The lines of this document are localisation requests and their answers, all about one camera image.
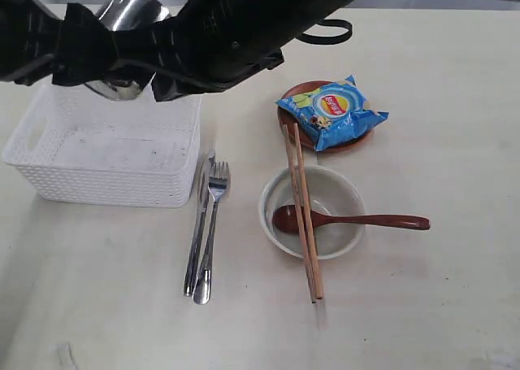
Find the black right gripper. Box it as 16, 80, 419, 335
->
110, 0, 284, 102

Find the silver metal spoon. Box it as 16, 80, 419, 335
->
85, 0, 171, 101

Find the white perforated plastic basket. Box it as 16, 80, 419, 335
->
2, 84, 202, 208

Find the silver fork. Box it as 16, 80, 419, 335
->
193, 161, 230, 305

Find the wooden chopstick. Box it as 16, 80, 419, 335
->
282, 124, 318, 303
292, 123, 324, 300

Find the silver table knife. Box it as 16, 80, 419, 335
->
184, 150, 215, 297

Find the brown round wooden plate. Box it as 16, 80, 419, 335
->
276, 76, 388, 153

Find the blue chips bag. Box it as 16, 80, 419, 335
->
277, 75, 388, 151

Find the brown wooden spoon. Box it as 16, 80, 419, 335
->
272, 205, 431, 233

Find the grey-green ceramic bowl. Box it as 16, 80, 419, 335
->
258, 166, 366, 260

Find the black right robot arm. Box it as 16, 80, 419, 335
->
52, 0, 354, 102

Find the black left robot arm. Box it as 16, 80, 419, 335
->
1, 0, 62, 86

